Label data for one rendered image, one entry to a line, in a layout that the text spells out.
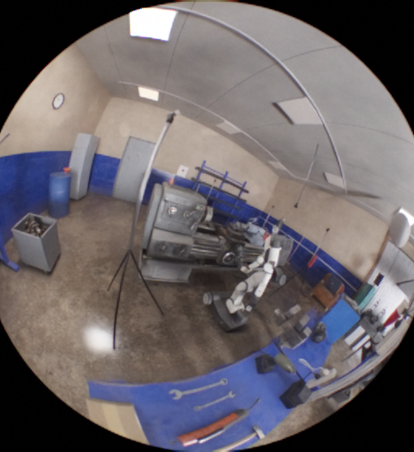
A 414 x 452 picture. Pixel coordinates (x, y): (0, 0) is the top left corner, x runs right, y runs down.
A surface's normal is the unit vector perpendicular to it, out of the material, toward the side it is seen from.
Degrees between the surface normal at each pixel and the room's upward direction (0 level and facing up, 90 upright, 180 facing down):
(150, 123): 90
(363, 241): 90
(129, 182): 90
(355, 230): 90
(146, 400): 0
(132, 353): 0
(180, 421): 0
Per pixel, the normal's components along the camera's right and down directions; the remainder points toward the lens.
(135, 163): 0.35, 0.45
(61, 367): 0.39, -0.87
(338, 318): -0.85, -0.21
